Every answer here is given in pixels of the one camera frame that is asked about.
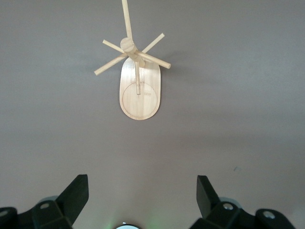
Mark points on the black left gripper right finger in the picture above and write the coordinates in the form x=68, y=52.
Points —
x=209, y=202

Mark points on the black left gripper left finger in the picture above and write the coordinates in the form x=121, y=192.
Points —
x=69, y=202

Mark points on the wooden cup rack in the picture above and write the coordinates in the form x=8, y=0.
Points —
x=139, y=105

